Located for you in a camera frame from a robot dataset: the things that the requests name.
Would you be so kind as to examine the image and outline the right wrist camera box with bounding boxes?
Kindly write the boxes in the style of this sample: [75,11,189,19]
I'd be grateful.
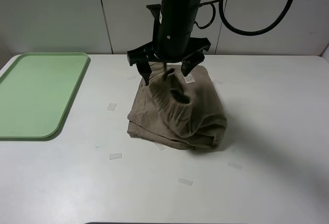
[146,4,161,24]

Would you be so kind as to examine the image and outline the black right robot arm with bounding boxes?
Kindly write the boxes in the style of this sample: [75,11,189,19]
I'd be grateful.
[127,0,211,84]

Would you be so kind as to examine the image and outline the clear tape piece left front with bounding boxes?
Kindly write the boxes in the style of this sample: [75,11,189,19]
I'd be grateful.
[108,153,122,160]

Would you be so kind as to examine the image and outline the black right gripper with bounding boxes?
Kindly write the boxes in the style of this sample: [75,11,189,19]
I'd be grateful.
[127,38,211,86]

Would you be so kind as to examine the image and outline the khaki shorts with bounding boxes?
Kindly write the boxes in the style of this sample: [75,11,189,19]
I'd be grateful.
[127,62,227,151]

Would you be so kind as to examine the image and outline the clear tape piece centre front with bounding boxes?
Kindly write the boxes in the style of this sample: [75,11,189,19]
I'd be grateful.
[155,143,166,151]

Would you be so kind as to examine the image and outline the green plastic tray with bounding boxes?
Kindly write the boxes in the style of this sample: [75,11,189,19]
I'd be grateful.
[1,52,88,140]

